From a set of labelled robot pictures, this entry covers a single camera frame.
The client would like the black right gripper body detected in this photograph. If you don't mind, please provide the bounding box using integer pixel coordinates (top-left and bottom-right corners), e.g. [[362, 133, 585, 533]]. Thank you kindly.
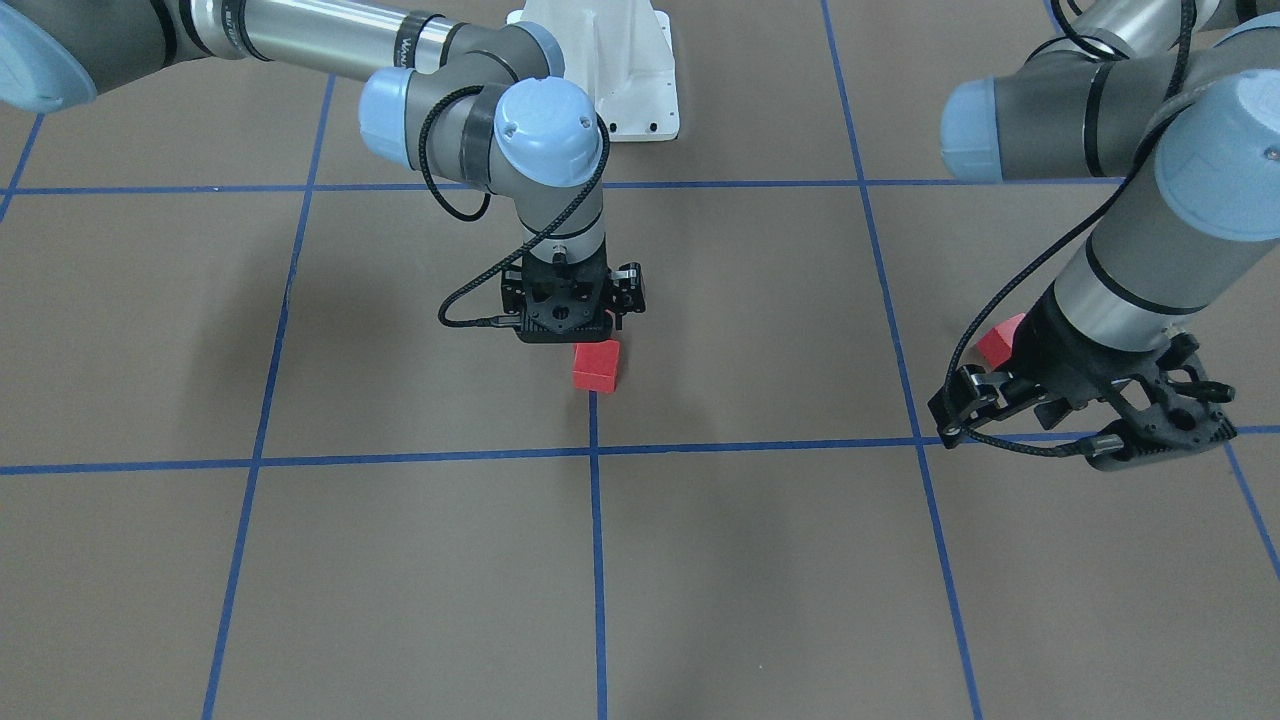
[[500, 250, 646, 322]]

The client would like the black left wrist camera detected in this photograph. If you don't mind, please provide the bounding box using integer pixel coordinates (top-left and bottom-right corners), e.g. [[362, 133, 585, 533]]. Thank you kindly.
[[1085, 328, 1236, 471]]

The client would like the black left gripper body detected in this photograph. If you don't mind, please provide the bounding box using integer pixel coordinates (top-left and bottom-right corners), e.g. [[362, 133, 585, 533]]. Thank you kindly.
[[1000, 290, 1196, 427]]

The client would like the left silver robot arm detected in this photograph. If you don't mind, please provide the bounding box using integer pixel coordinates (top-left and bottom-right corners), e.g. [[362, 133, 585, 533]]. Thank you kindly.
[[928, 1, 1277, 471]]

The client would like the black camera cable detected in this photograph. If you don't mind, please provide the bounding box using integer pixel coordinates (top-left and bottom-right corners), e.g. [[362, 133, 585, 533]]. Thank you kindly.
[[940, 0, 1196, 459], [419, 85, 611, 329]]

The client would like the white pedestal column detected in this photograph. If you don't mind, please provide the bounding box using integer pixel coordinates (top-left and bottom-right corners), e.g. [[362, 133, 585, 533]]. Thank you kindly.
[[506, 1, 681, 143]]

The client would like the red block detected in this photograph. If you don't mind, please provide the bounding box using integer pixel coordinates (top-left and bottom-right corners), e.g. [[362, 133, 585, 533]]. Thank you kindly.
[[571, 340, 622, 395], [975, 313, 1027, 368]]

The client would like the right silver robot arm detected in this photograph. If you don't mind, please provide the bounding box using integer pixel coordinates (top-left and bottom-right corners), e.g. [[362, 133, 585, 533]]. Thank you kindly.
[[1, 1, 645, 343]]

